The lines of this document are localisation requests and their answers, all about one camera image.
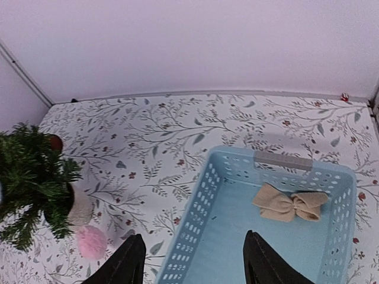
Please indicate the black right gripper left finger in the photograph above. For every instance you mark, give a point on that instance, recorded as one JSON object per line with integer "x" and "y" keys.
{"x": 126, "y": 265}

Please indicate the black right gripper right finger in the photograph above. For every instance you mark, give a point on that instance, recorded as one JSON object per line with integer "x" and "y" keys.
{"x": 263, "y": 265}

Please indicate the pink pompom ornament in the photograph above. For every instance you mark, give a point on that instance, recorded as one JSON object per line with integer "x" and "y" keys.
{"x": 92, "y": 242}

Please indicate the beige ribbon bow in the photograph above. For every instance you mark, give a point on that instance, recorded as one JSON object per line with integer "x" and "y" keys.
{"x": 276, "y": 205}

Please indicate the white ribbed plant pot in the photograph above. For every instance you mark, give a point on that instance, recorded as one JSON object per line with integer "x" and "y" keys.
{"x": 76, "y": 206}

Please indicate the small green christmas tree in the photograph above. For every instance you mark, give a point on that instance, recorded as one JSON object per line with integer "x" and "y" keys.
{"x": 36, "y": 183}

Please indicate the dark red bauble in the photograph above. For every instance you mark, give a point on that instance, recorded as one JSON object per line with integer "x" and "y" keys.
{"x": 56, "y": 142}

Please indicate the light blue perforated basket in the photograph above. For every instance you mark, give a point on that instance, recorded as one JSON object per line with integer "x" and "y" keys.
{"x": 208, "y": 244}

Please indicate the aluminium corner post left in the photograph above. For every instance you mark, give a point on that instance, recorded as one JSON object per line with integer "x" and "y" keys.
{"x": 11, "y": 59}

